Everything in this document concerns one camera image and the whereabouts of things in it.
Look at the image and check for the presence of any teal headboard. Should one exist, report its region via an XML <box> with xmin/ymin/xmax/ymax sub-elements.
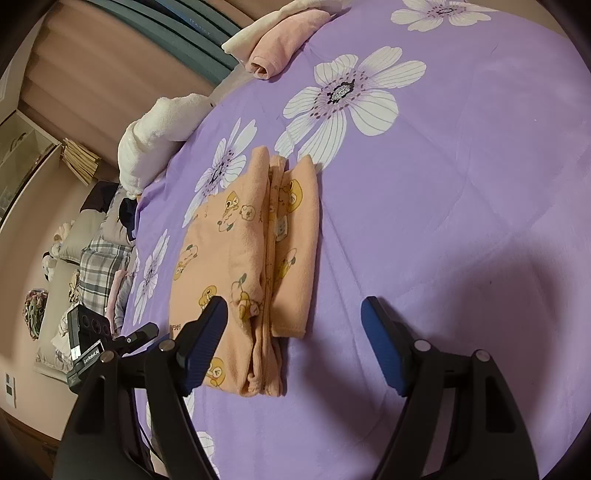
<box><xmin>90</xmin><ymin>0</ymin><xmax>249</xmax><ymax>86</ymax></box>

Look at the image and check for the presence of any orange cartoon print garment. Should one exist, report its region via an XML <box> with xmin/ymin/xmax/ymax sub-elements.
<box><xmin>169</xmin><ymin>146</ymin><xmax>321</xmax><ymax>397</ymax></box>

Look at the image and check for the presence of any dark clothing pile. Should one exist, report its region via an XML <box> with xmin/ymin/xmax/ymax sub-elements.
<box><xmin>80</xmin><ymin>181</ymin><xmax>137</xmax><ymax>246</ymax></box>

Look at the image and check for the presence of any grey cushion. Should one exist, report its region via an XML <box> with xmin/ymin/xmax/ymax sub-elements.
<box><xmin>58</xmin><ymin>209</ymin><xmax>106</xmax><ymax>264</ymax></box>

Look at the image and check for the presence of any purple floral bed sheet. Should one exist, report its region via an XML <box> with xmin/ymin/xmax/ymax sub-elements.
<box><xmin>124</xmin><ymin>1</ymin><xmax>590</xmax><ymax>479</ymax></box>

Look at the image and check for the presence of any white fluffy blanket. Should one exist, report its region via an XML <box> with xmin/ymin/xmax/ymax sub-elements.
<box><xmin>117</xmin><ymin>93</ymin><xmax>214</xmax><ymax>199</ymax></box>

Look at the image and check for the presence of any stack of tan books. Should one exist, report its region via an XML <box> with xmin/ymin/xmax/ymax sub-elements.
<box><xmin>61</xmin><ymin>138</ymin><xmax>100</xmax><ymax>186</ymax></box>

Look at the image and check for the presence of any grey plaid cloth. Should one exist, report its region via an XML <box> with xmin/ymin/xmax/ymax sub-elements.
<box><xmin>78</xmin><ymin>234</ymin><xmax>132</xmax><ymax>315</ymax></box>

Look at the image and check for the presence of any white shelf cabinet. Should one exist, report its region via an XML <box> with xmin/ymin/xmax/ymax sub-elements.
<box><xmin>0</xmin><ymin>110</ymin><xmax>61</xmax><ymax>226</ymax></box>

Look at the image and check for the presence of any colourful woven basket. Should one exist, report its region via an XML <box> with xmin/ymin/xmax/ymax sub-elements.
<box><xmin>23</xmin><ymin>289</ymin><xmax>48</xmax><ymax>340</ymax></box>

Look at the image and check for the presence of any beige sofa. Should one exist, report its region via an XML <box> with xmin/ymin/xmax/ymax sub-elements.
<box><xmin>32</xmin><ymin>208</ymin><xmax>133</xmax><ymax>384</ymax></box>

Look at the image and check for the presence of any pink folded garment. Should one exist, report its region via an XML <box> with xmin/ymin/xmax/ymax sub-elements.
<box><xmin>245</xmin><ymin>9</ymin><xmax>331</xmax><ymax>80</ymax></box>

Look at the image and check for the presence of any white plush toy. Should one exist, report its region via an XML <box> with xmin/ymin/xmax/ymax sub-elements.
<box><xmin>42</xmin><ymin>251</ymin><xmax>59</xmax><ymax>282</ymax></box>

